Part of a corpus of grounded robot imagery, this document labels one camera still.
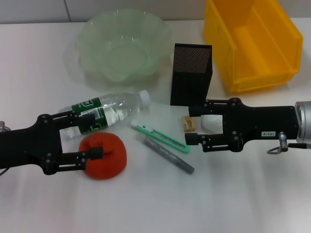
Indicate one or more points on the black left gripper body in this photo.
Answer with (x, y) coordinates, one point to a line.
(29, 143)

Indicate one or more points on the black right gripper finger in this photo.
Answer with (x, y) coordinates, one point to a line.
(194, 138)
(201, 110)

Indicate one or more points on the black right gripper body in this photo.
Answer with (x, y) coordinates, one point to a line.
(262, 126)

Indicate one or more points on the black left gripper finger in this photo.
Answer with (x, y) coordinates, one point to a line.
(85, 119)
(96, 153)

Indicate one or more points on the white paper ball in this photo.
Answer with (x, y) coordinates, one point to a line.
(212, 123)

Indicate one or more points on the red-orange toy orange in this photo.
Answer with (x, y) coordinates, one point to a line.
(109, 165)

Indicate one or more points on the clear green-label water bottle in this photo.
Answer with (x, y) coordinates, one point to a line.
(116, 106)

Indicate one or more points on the green utility knife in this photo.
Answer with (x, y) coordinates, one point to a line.
(165, 139)

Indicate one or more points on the black mesh pen holder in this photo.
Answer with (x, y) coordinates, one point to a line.
(190, 82)

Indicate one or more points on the grey marker pen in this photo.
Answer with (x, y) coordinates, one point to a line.
(167, 155)

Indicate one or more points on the pale green glass fruit bowl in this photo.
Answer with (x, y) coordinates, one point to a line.
(124, 46)

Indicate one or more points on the small wooden block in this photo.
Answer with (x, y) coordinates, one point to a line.
(188, 124)

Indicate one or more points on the yellow plastic storage bin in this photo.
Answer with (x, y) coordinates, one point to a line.
(257, 48)

